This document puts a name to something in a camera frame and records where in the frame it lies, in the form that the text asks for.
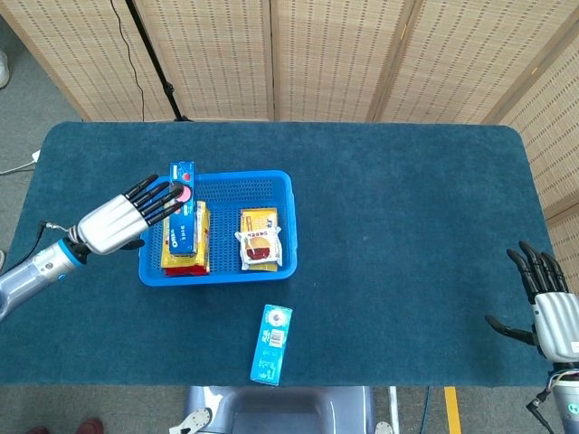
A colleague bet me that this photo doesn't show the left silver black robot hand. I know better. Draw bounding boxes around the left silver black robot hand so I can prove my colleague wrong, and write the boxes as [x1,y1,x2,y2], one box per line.
[67,175,186,266]

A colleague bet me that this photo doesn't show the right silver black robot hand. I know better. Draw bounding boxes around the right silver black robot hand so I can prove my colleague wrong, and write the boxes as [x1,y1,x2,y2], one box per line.
[485,241,579,363]

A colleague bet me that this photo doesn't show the dark blue Oreo box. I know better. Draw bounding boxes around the dark blue Oreo box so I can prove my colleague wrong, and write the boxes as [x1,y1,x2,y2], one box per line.
[167,161,200,257]

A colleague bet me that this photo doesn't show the yellow red snack bag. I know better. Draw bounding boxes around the yellow red snack bag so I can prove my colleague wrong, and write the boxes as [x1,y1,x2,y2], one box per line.
[160,201,213,277]

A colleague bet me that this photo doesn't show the yellow cracker bag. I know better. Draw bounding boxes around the yellow cracker bag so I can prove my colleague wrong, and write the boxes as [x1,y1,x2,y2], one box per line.
[239,207,280,273]

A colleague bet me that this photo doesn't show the white burger picture packet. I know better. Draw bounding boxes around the white burger picture packet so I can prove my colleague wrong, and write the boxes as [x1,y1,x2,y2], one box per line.
[233,227,284,271]

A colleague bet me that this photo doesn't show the light blue cookie box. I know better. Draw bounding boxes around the light blue cookie box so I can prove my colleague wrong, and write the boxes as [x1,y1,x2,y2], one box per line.
[250,304,294,387]

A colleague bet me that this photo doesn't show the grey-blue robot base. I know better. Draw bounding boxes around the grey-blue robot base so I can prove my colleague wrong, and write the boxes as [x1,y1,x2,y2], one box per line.
[183,385,376,434]

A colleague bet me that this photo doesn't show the blue plastic perforated basket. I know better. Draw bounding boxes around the blue plastic perforated basket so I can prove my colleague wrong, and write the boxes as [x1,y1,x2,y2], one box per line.
[138,169,299,288]

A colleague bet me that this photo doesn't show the black tripod stand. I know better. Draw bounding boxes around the black tripod stand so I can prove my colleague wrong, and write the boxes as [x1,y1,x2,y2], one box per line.
[125,0,195,123]

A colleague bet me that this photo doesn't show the teal table cloth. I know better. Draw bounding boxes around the teal table cloth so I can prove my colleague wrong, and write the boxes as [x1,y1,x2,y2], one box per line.
[0,120,558,389]

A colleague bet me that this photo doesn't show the bamboo folding screen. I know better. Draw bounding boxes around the bamboo folding screen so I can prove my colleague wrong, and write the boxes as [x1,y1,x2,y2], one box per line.
[0,0,579,290]

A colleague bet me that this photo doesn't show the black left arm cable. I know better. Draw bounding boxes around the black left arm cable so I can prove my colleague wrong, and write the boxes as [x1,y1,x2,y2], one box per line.
[35,220,77,240]

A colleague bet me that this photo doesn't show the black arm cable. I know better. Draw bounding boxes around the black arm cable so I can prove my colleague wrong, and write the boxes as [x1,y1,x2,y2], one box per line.
[526,368,566,434]
[35,220,77,240]

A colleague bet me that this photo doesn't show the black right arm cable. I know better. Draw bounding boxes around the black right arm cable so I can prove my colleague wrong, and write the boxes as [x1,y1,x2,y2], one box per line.
[526,368,566,434]

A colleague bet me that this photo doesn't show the white floor cable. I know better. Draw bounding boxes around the white floor cable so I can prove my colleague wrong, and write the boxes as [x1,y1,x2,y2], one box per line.
[0,160,35,176]

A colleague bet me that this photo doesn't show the blue floor cable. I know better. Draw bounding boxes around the blue floor cable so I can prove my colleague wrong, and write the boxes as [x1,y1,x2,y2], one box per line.
[418,386,431,434]

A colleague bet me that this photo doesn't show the thin black hanging cable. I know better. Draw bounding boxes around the thin black hanging cable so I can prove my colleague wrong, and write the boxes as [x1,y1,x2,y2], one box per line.
[109,0,146,122]

